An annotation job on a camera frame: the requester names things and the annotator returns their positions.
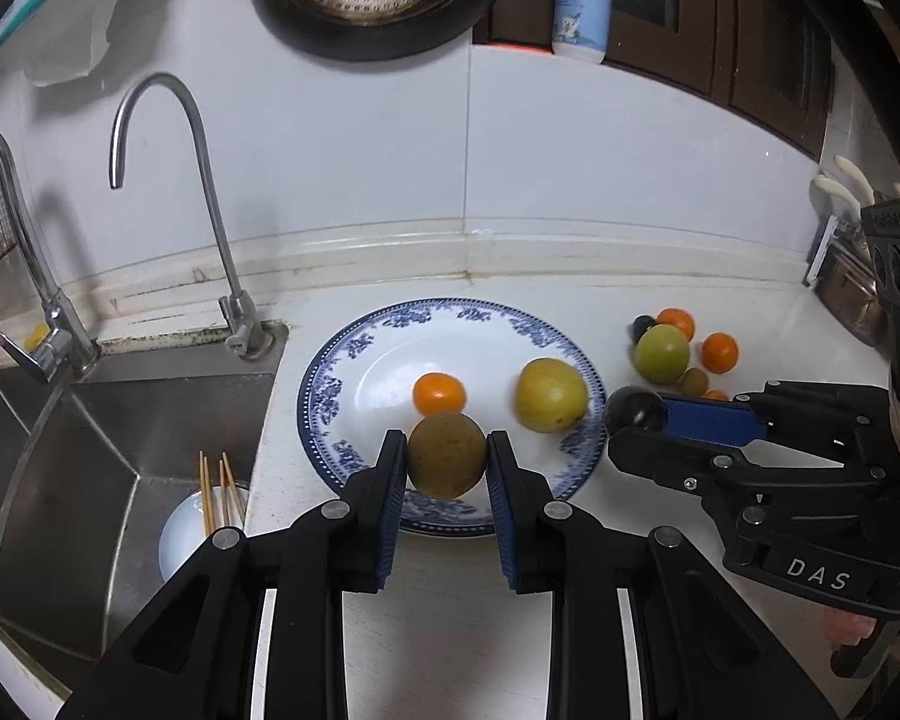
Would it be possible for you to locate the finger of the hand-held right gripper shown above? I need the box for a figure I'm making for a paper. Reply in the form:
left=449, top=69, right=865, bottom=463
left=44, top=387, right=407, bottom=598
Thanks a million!
left=660, top=381, right=890, bottom=466
left=607, top=427, right=882, bottom=533

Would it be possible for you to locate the person's right hand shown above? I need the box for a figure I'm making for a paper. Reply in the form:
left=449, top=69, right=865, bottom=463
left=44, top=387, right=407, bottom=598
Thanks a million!
left=823, top=607, right=878, bottom=646

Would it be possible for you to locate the white plastic bag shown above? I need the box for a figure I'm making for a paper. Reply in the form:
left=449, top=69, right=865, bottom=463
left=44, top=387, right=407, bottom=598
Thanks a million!
left=22, top=0, right=132, bottom=87

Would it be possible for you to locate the white bowl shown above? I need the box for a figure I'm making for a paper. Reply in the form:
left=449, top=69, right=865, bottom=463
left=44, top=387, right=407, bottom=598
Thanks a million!
left=157, top=487, right=250, bottom=586

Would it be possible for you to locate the steel gooseneck faucet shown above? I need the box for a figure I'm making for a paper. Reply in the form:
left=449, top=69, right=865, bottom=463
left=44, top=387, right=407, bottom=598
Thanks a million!
left=108, top=73, right=269, bottom=359

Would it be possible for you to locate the blue and white plate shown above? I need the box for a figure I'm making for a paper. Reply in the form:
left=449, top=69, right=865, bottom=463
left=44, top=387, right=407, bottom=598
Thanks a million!
left=297, top=298, right=607, bottom=539

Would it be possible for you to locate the dark wooden window frame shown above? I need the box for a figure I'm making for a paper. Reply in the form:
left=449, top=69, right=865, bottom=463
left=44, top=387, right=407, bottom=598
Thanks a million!
left=472, top=0, right=841, bottom=162

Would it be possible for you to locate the metal dish rack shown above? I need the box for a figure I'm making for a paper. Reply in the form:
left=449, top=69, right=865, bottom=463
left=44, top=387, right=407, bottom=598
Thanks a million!
left=806, top=216, right=845, bottom=287

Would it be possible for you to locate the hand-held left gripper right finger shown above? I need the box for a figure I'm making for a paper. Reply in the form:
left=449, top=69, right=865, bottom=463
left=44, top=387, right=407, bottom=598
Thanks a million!
left=486, top=431, right=848, bottom=720

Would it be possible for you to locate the stainless steel sink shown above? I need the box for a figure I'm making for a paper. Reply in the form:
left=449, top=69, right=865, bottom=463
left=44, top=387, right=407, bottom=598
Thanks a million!
left=0, top=349, right=282, bottom=691

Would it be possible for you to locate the green apple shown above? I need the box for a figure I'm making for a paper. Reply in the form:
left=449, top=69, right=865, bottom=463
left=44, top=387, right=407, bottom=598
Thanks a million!
left=634, top=325, right=692, bottom=381

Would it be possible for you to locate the steel mixer faucet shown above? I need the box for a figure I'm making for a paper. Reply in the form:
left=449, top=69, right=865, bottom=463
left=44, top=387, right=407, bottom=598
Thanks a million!
left=0, top=122, right=100, bottom=383

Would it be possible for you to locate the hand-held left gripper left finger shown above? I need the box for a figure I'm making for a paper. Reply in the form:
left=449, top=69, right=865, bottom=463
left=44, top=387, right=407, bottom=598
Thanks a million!
left=54, top=429, right=410, bottom=720

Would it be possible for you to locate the stainless steel pot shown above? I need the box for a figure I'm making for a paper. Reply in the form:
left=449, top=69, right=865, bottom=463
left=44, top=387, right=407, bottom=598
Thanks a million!
left=817, top=240, right=890, bottom=346

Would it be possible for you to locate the large yellow-green apple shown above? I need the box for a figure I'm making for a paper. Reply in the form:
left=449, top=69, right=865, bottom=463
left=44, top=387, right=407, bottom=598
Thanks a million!
left=514, top=358, right=590, bottom=434

